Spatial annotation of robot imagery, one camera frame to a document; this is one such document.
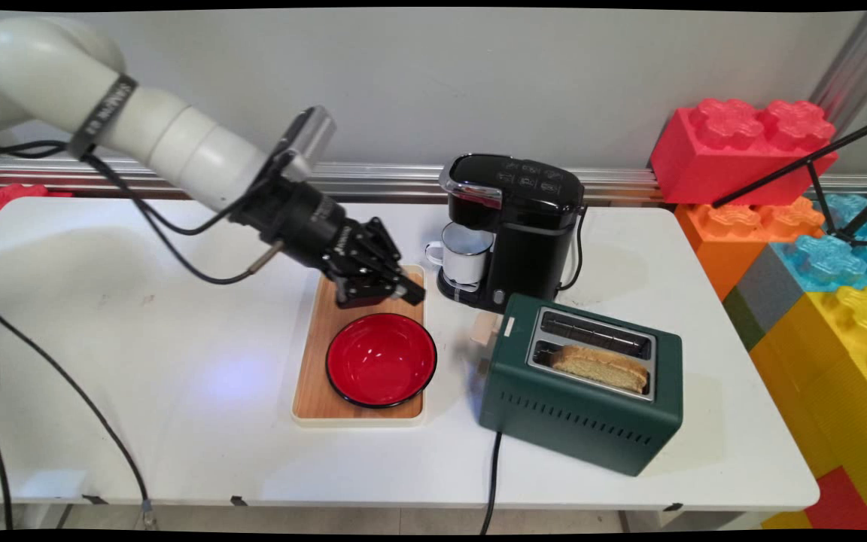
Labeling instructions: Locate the low red toy block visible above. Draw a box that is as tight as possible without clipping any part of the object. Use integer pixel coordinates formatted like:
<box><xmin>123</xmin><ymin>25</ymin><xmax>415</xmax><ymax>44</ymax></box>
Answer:
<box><xmin>0</xmin><ymin>182</ymin><xmax>74</xmax><ymax>228</ymax></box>

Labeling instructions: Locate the big yellow toy block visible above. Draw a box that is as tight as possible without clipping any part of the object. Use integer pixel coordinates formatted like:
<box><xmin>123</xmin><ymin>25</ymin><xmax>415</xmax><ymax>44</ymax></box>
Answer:
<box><xmin>747</xmin><ymin>285</ymin><xmax>867</xmax><ymax>532</ymax></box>

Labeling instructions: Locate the black coffee machine cable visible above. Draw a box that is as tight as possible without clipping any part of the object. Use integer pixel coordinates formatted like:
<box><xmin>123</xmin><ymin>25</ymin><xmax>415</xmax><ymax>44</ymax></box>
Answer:
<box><xmin>559</xmin><ymin>204</ymin><xmax>592</xmax><ymax>294</ymax></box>

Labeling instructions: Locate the green toaster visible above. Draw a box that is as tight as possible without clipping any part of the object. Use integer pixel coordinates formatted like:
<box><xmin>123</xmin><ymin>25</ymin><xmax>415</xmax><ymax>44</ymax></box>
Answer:
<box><xmin>479</xmin><ymin>293</ymin><xmax>686</xmax><ymax>478</ymax></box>

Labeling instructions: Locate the red bowl black rim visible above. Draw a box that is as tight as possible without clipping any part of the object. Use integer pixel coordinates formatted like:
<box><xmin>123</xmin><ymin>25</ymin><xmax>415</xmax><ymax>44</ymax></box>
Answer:
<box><xmin>325</xmin><ymin>312</ymin><xmax>439</xmax><ymax>410</ymax></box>

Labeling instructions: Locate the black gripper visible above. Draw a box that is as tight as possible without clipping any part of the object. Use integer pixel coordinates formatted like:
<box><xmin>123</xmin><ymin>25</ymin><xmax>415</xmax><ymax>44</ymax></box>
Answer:
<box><xmin>231</xmin><ymin>176</ymin><xmax>427</xmax><ymax>310</ymax></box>

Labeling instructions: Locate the big blue toy block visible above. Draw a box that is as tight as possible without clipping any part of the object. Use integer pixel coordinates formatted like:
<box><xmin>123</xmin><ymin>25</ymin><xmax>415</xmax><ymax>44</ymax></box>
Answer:
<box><xmin>770</xmin><ymin>193</ymin><xmax>867</xmax><ymax>295</ymax></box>

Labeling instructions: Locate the big red toy block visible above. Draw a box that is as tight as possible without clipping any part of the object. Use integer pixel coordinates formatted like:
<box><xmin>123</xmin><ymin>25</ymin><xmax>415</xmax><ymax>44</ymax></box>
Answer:
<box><xmin>649</xmin><ymin>97</ymin><xmax>839</xmax><ymax>209</ymax></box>

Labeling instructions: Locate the big orange toy block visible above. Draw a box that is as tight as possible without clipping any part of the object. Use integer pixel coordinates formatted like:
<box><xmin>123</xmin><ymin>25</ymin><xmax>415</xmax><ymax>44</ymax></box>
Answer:
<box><xmin>674</xmin><ymin>196</ymin><xmax>826</xmax><ymax>303</ymax></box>

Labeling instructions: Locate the aluminium post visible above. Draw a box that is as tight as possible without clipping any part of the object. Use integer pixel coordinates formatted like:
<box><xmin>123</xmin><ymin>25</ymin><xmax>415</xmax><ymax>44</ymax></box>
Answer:
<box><xmin>809</xmin><ymin>10</ymin><xmax>867</xmax><ymax>138</ymax></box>

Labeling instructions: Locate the black coffee machine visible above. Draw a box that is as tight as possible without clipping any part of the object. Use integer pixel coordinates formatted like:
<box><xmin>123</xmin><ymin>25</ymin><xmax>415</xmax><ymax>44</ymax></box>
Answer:
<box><xmin>437</xmin><ymin>153</ymin><xmax>588</xmax><ymax>315</ymax></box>

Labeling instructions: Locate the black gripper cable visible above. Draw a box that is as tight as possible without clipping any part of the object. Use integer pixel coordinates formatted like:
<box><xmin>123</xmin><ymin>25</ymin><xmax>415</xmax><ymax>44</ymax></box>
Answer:
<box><xmin>0</xmin><ymin>139</ymin><xmax>285</xmax><ymax>287</ymax></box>

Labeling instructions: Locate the black toaster power cable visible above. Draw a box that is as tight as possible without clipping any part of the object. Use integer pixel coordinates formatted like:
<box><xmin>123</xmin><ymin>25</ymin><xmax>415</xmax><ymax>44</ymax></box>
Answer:
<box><xmin>480</xmin><ymin>430</ymin><xmax>507</xmax><ymax>536</ymax></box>

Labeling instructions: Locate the black cable with connector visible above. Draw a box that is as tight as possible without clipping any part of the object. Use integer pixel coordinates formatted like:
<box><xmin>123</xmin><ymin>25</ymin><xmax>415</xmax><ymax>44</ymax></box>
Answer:
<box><xmin>0</xmin><ymin>315</ymin><xmax>159</xmax><ymax>530</ymax></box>

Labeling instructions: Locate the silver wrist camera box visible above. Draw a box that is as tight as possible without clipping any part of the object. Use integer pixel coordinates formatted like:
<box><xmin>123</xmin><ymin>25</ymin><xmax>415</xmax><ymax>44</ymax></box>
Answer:
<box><xmin>276</xmin><ymin>105</ymin><xmax>337</xmax><ymax>182</ymax></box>

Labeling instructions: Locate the aluminium rail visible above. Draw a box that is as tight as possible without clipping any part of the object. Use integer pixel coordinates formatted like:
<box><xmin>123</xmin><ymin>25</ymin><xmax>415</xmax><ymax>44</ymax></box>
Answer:
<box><xmin>0</xmin><ymin>154</ymin><xmax>867</xmax><ymax>207</ymax></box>

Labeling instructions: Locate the white enamel mug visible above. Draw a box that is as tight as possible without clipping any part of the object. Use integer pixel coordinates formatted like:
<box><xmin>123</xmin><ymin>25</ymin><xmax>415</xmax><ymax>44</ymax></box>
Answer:
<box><xmin>425</xmin><ymin>222</ymin><xmax>497</xmax><ymax>294</ymax></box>

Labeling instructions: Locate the small red toy block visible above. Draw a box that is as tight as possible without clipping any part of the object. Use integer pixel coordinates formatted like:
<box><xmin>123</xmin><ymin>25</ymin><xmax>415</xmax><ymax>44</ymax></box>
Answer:
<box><xmin>803</xmin><ymin>466</ymin><xmax>867</xmax><ymax>532</ymax></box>

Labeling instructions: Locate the wooden serving tray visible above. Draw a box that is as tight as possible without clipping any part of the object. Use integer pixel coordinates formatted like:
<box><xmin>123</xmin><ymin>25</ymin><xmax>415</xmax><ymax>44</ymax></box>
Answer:
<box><xmin>291</xmin><ymin>264</ymin><xmax>429</xmax><ymax>429</ymax></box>

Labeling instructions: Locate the black tripod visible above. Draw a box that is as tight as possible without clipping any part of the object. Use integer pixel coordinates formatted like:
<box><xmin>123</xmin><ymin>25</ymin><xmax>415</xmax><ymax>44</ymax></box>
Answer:
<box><xmin>711</xmin><ymin>112</ymin><xmax>867</xmax><ymax>250</ymax></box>

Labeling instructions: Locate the dark green toy block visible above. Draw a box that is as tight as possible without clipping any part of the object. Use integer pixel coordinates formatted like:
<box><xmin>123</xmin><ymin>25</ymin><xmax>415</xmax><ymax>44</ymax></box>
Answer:
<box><xmin>720</xmin><ymin>285</ymin><xmax>766</xmax><ymax>353</ymax></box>

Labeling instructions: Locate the wooden toaster lever knob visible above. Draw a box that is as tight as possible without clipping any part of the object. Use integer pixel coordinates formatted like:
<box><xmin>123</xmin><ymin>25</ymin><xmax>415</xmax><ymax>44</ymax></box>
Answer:
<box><xmin>470</xmin><ymin>311</ymin><xmax>503</xmax><ymax>348</ymax></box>

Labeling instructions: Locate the bread slice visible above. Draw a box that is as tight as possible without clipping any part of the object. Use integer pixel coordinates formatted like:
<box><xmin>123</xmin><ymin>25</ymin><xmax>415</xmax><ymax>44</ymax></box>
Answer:
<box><xmin>551</xmin><ymin>344</ymin><xmax>652</xmax><ymax>394</ymax></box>

